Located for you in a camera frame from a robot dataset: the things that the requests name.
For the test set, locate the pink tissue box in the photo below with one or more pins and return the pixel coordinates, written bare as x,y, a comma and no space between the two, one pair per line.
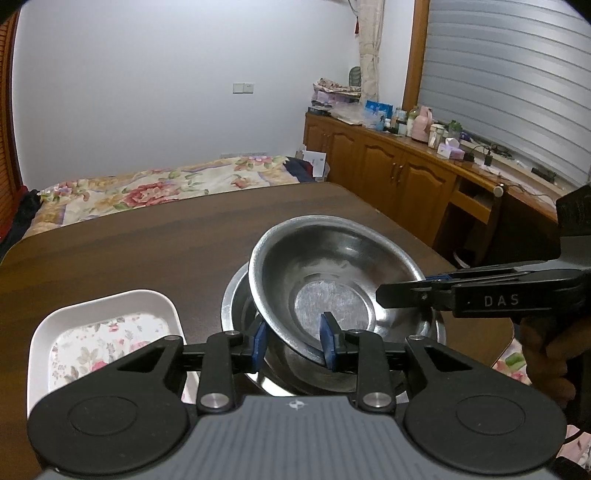
450,150

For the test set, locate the wooden cabinet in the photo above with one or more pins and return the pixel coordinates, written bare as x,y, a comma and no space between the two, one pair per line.
397,175

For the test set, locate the person's right hand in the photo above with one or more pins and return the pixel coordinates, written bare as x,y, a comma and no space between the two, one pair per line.
547,355

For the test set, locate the clear plastic bag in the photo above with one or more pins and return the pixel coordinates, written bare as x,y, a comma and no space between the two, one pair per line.
351,114

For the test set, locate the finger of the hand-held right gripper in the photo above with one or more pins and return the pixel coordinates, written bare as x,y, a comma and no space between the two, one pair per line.
406,295
485,271

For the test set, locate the large stainless steel bowl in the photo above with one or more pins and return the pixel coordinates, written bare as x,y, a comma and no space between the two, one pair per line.
240,318

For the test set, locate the wooden window frame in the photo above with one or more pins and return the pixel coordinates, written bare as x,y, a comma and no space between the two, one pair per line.
413,50

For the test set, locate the floral bed blanket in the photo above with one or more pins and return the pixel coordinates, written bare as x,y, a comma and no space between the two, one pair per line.
152,189

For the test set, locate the beige curtain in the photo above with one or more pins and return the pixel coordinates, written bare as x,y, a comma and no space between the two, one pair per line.
369,46

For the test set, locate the wooden louvered door panel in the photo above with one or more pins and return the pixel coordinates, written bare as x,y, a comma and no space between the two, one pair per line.
7,115

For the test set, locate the pink thermos jug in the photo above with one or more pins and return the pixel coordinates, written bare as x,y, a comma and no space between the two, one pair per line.
422,124

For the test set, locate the white wall socket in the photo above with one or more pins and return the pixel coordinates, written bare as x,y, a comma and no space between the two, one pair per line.
243,87

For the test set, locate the black power strip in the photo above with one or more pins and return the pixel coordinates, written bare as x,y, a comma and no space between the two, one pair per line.
544,174

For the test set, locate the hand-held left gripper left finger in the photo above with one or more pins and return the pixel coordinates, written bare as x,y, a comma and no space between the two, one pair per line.
259,342

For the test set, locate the grey window blinds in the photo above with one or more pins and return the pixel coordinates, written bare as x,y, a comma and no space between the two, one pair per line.
508,78

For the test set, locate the white floral rectangular plate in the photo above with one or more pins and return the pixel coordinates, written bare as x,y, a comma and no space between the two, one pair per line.
92,332

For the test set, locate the medium stainless steel bowl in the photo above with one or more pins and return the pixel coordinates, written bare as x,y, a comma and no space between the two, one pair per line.
332,277

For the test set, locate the blue box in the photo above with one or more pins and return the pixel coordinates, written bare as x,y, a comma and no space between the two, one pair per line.
378,112

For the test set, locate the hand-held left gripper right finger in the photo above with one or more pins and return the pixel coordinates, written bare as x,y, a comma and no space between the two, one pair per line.
326,338

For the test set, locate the black clothing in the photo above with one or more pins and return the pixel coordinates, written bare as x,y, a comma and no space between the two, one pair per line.
25,212

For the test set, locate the floral patterned fabric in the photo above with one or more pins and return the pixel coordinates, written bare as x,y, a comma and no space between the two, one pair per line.
510,364

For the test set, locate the dark blue clothing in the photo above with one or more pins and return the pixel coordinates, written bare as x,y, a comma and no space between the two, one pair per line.
298,168

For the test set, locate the stack of folded cloths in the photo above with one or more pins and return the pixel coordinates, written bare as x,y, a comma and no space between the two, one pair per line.
332,92

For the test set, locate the black charger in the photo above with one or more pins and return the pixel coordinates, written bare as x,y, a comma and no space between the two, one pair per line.
487,160

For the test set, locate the white round knob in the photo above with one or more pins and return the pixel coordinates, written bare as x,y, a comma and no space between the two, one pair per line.
498,190

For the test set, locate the white paper bag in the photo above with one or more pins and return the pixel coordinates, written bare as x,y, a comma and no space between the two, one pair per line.
316,161

